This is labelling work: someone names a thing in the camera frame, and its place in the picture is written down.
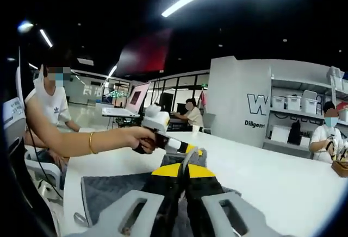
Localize gold bracelet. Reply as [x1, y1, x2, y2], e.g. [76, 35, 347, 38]
[89, 132, 99, 155]

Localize black chair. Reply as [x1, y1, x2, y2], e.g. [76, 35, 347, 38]
[5, 136, 59, 237]

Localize person's torso in white shirt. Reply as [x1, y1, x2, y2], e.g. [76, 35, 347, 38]
[23, 49, 82, 167]

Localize hanging pink cloth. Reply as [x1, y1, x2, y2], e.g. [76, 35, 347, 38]
[200, 90, 209, 110]

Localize grey towel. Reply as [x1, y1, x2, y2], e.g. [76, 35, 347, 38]
[80, 147, 243, 237]

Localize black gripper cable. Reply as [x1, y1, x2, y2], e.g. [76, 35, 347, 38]
[26, 122, 65, 201]

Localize grey metal shelf rack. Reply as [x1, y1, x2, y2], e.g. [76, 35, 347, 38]
[269, 65, 348, 158]

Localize row of white storage bins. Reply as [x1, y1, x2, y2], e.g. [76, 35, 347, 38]
[271, 66, 348, 113]

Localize person's left hand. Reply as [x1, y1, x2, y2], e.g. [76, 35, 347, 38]
[131, 126, 158, 155]

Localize brown wicker basket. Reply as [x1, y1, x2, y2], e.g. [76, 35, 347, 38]
[331, 158, 348, 179]

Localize black bag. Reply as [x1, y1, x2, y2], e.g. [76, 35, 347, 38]
[288, 120, 303, 144]

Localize white open laptop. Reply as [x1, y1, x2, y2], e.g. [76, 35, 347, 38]
[102, 82, 151, 119]

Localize white cardboard box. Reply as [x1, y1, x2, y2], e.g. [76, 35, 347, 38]
[271, 125, 290, 143]

